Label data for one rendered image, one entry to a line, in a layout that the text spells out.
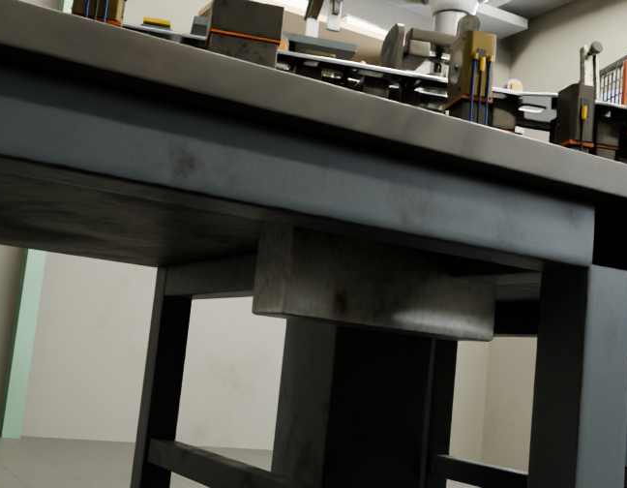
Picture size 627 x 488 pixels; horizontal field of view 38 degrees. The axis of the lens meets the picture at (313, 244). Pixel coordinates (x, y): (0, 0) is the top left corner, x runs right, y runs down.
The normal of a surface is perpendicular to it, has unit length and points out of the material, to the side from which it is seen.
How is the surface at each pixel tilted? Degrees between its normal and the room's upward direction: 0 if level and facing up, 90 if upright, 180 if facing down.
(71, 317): 90
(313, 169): 90
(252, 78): 90
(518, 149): 90
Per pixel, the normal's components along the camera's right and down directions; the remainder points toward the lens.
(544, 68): -0.87, -0.15
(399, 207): 0.48, -0.07
